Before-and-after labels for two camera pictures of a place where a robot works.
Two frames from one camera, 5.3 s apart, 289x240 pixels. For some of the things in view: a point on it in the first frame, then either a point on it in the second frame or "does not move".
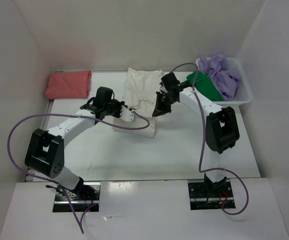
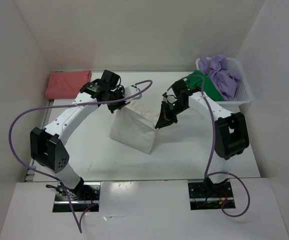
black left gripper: (119, 103) → (112, 108)
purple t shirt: (226, 80) does not move
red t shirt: (68, 84) does not move
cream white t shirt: (139, 93) → (134, 126)
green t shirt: (205, 86) does not move
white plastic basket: (243, 95) does not move
